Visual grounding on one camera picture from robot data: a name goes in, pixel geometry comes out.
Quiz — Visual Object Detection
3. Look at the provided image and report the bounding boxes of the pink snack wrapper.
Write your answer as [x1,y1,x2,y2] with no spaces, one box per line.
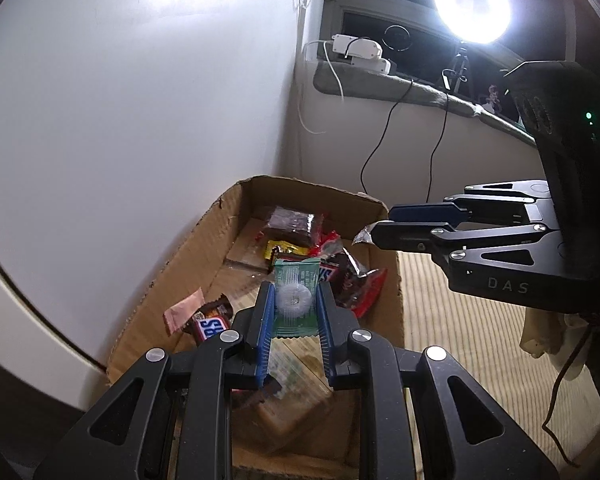
[164,288,204,336]

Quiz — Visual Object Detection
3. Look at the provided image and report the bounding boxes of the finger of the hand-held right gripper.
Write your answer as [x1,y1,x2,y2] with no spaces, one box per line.
[390,180,551,226]
[370,221,564,261]

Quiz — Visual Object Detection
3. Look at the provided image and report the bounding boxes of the brown shiny block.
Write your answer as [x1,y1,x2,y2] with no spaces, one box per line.
[261,205,327,247]

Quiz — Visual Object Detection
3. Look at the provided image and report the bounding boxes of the clear red-trim snack packet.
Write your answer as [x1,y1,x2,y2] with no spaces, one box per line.
[325,247,388,318]

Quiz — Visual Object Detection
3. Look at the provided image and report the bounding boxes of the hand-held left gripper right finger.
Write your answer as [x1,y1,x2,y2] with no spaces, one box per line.
[315,281,559,480]

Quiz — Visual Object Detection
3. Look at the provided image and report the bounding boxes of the dark red cable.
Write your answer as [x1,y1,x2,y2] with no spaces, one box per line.
[542,310,597,468]

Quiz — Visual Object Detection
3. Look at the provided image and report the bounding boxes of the green mint candy packet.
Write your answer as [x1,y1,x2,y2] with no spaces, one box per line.
[271,256,326,342]

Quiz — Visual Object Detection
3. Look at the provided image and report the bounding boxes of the white charging cable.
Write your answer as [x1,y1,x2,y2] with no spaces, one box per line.
[300,40,346,136]

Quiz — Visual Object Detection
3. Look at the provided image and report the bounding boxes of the silver foil wrapper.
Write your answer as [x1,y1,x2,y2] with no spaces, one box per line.
[352,222,378,247]

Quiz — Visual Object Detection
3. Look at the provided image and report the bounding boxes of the white ring light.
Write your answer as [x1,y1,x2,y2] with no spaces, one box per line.
[432,0,512,44]

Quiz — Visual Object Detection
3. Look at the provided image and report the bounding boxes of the black power cable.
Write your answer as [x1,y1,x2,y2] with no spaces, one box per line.
[360,77,451,201]

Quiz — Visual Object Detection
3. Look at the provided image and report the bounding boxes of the white wardrobe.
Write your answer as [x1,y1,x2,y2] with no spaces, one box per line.
[0,0,301,376]

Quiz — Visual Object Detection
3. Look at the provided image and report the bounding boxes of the red blue snack packet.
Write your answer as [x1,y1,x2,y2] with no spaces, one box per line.
[307,230,342,261]

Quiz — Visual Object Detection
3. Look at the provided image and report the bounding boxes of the white power strip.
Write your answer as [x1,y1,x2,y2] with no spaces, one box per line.
[330,34,398,75]

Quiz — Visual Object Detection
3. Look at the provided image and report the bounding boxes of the brown chocolate bar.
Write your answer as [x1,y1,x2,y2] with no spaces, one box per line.
[185,296,236,346]
[319,260,347,287]

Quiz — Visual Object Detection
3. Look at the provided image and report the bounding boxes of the yellow dark-print candy packet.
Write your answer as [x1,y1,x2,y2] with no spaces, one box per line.
[265,239,311,263]

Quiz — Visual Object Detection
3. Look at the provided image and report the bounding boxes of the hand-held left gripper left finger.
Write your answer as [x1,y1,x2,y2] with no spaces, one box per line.
[32,281,277,480]

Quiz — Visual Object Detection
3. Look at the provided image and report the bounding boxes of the black light tripod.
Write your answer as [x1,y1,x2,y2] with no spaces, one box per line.
[450,42,473,96]

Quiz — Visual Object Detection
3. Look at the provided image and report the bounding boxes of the grey window sill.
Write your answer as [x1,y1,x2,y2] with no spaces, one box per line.
[312,57,538,148]

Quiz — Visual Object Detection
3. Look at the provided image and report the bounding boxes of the white fluffy cloth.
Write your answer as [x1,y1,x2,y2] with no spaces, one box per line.
[519,305,588,358]

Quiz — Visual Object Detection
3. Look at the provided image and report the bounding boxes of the clear bread packet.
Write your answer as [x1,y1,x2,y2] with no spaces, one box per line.
[252,340,361,453]

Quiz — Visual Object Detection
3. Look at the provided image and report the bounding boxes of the brown cardboard box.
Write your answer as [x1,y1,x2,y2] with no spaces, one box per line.
[105,175,406,480]

